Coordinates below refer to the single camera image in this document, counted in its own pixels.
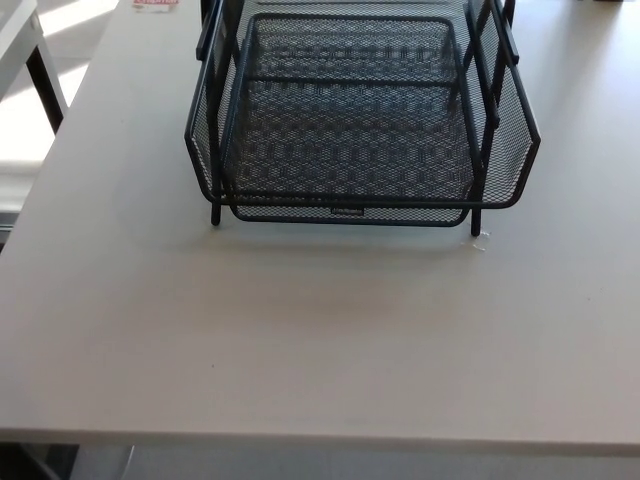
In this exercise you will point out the black mesh drawer tray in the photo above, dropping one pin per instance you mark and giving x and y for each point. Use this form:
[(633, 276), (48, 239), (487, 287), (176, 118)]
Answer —
[(350, 150)]

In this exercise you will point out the clear tape piece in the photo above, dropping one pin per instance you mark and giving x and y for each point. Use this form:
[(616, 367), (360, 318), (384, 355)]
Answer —
[(479, 244)]

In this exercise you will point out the red and white paper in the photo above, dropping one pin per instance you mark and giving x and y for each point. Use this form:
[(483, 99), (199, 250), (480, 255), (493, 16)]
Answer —
[(155, 3)]

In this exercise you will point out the white side table black legs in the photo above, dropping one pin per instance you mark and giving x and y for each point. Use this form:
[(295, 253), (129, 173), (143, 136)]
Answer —
[(15, 35)]

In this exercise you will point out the black mesh tray with label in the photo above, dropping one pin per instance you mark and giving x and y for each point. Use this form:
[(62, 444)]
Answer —
[(400, 216)]

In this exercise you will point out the small black mesh tray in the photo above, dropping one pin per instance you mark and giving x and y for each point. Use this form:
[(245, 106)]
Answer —
[(350, 50)]

